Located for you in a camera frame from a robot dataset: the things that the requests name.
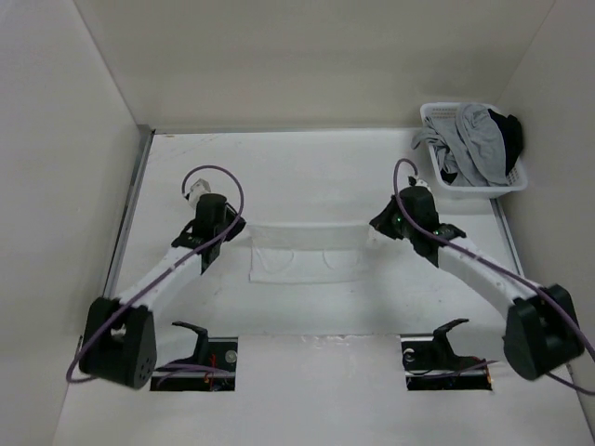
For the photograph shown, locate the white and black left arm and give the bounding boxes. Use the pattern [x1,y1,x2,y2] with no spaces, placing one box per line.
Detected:
[67,193,245,389]

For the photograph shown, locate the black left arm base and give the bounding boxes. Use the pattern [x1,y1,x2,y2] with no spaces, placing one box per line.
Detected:
[150,321,239,392]

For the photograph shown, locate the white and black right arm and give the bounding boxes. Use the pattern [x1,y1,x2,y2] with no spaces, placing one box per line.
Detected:
[370,186,586,381]

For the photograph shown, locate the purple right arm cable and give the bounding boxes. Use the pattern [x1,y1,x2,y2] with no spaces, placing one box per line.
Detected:
[393,158,595,396]

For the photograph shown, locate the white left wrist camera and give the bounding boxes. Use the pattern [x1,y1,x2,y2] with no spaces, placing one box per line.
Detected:
[182,178,211,209]

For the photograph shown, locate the white plastic laundry basket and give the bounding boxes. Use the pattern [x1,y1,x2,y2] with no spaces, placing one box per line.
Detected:
[412,102,528,199]

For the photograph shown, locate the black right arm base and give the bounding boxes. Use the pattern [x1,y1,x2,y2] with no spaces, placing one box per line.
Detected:
[401,319,493,391]

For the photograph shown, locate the black tank top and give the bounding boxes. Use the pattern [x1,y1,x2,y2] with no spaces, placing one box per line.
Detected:
[488,109,524,175]

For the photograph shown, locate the grey tank top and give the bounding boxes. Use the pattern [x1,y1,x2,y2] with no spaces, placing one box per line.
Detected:
[411,103,507,188]

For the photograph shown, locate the white tank top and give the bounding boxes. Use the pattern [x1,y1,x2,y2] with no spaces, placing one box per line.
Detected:
[247,222,369,284]

